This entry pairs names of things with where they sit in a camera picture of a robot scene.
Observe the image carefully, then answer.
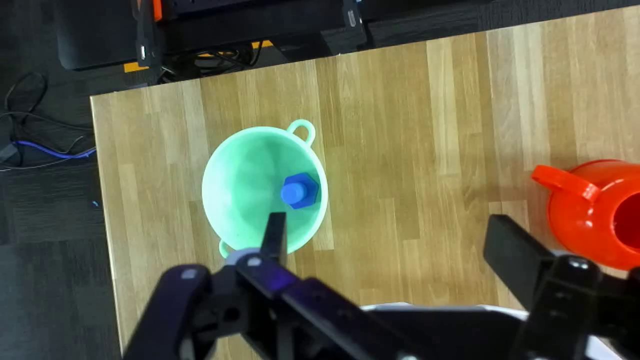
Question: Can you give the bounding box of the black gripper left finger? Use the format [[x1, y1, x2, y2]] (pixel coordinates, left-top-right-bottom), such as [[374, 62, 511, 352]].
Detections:
[[259, 211, 285, 262]]

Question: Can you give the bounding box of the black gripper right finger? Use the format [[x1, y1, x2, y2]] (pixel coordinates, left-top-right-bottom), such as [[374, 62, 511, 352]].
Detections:
[[483, 213, 556, 310]]

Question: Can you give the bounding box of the blue plastic toy block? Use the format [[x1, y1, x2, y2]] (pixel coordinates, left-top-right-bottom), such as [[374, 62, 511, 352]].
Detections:
[[280, 171, 318, 210]]

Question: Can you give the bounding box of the green plastic colander bowl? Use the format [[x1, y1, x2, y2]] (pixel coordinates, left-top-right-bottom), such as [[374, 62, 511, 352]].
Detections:
[[202, 118, 327, 258]]

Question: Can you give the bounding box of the orange plastic watering can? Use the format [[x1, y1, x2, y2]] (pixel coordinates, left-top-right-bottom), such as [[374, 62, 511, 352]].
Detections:
[[532, 160, 640, 269]]

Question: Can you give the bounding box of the white plastic dish rack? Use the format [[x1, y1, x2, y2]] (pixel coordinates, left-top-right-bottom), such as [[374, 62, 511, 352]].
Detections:
[[364, 301, 623, 360]]

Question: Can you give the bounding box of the blue cable on floor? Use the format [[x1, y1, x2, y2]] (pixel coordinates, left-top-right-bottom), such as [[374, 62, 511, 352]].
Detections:
[[13, 137, 97, 161]]

